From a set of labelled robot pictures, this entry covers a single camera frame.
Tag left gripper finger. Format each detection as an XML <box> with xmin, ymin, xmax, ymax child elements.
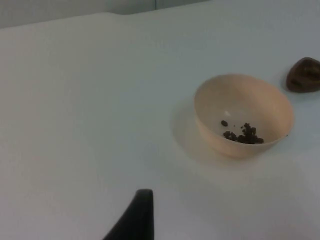
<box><xmin>101</xmin><ymin>188</ymin><xmax>154</xmax><ymax>240</ymax></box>

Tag pale wooden bowl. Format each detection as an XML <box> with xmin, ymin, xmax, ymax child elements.
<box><xmin>193</xmin><ymin>73</ymin><xmax>295</xmax><ymax>159</ymax></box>

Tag coffee beans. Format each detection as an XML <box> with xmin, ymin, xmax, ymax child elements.
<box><xmin>220</xmin><ymin>119</ymin><xmax>265</xmax><ymax>145</ymax></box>

